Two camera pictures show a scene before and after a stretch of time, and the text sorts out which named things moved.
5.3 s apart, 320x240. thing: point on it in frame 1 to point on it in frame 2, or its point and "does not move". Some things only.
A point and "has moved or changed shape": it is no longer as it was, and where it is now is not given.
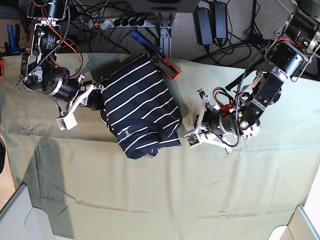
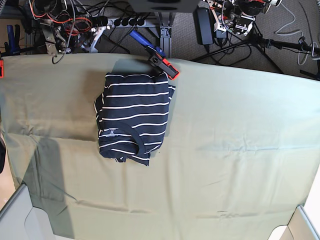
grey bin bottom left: (19, 220) does not move
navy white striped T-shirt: (141, 110) has moved or changed shape
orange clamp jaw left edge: (2, 69) does not move
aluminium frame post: (166, 19) does not move
